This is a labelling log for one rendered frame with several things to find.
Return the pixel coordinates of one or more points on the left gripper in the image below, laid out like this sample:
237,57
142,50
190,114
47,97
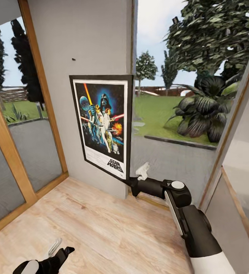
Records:
58,260

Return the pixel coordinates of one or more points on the door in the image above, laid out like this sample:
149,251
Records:
32,161

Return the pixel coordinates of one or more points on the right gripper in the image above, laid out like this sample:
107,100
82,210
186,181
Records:
140,186

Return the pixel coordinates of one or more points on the poster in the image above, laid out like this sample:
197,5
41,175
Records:
103,105

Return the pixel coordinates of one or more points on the fixed window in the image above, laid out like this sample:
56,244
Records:
190,66

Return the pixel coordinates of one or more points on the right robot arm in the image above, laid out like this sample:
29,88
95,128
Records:
204,251

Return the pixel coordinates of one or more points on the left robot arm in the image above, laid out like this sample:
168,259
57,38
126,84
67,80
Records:
50,264

